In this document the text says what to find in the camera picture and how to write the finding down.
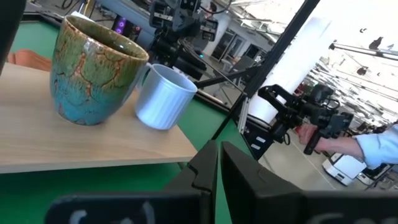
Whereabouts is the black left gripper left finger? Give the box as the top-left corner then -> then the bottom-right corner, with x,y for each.
164,139 -> 219,224

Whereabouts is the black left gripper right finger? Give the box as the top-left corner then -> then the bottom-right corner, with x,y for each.
220,141 -> 308,224

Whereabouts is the light blue mug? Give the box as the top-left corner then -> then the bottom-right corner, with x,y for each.
133,62 -> 198,131

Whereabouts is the glazed ceramic mug brown inside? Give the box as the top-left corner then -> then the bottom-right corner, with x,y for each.
49,14 -> 150,126

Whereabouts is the person's forearm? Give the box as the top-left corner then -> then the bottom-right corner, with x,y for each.
315,123 -> 398,170

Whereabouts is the black hand-held control arm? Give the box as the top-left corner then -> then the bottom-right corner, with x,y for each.
257,83 -> 356,156

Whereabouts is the computer with purple lights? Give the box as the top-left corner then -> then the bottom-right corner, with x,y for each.
111,14 -> 141,35

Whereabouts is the person's hand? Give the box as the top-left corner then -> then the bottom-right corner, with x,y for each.
296,122 -> 322,147

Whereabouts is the white mobile robot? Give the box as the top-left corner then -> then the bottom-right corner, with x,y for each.
321,152 -> 368,187

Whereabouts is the white column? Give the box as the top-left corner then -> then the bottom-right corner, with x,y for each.
248,16 -> 337,124

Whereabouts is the wooden cutting board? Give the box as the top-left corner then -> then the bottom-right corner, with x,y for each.
0,62 -> 199,175

